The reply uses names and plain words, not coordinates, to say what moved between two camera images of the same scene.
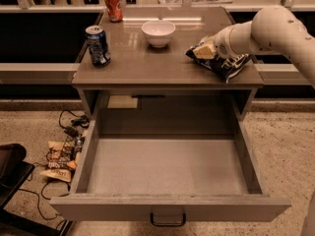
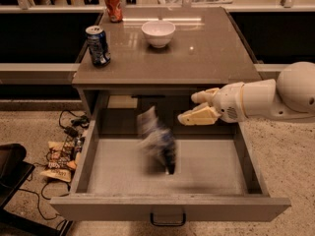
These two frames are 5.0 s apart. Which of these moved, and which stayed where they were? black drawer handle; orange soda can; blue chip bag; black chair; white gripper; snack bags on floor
Moved: white gripper; blue chip bag
Stayed: black chair; black drawer handle; orange soda can; snack bags on floor
